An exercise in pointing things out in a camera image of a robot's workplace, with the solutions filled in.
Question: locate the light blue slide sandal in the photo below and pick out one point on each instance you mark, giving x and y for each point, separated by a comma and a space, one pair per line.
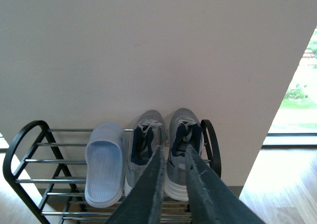
105, 157

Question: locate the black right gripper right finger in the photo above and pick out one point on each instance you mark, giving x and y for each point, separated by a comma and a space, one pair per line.
210, 200

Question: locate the black metal shoe rack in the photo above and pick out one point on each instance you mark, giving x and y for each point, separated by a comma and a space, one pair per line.
47, 169

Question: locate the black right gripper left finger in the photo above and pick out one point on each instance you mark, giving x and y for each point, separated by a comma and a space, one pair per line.
144, 203

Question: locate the grey sneaker with navy lining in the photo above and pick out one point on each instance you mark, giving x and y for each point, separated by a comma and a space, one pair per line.
148, 133

